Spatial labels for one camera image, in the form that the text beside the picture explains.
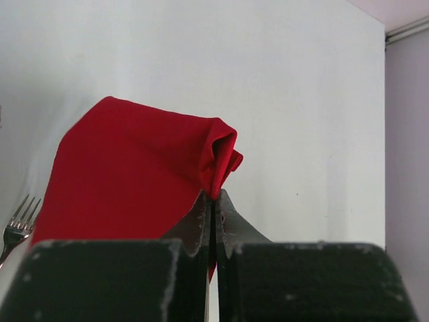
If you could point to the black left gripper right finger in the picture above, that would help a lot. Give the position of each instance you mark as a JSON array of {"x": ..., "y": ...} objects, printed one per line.
[{"x": 262, "y": 280}]

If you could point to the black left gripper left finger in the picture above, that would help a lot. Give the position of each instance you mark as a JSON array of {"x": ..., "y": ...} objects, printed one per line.
[{"x": 162, "y": 279}]

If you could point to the red satin napkin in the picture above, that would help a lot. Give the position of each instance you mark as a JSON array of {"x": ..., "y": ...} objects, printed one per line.
[{"x": 130, "y": 171}]

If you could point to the silver fork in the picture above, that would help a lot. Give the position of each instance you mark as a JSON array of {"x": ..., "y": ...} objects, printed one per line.
[{"x": 20, "y": 226}]

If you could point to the right aluminium frame post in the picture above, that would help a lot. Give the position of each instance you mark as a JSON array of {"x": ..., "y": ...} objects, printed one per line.
[{"x": 406, "y": 31}]

